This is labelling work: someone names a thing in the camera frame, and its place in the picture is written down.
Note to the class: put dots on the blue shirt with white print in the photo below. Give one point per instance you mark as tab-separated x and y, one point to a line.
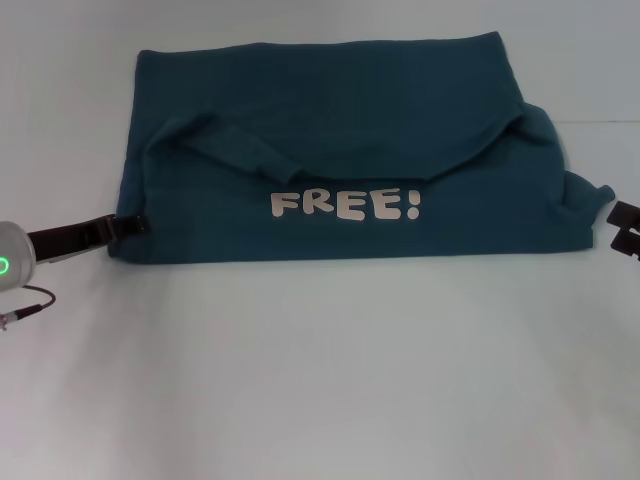
350	150

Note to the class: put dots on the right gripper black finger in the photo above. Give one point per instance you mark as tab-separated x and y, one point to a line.
627	245
625	215

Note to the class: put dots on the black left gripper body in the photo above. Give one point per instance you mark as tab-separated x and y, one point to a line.
70	237

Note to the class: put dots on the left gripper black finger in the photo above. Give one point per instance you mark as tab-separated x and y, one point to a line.
134	224

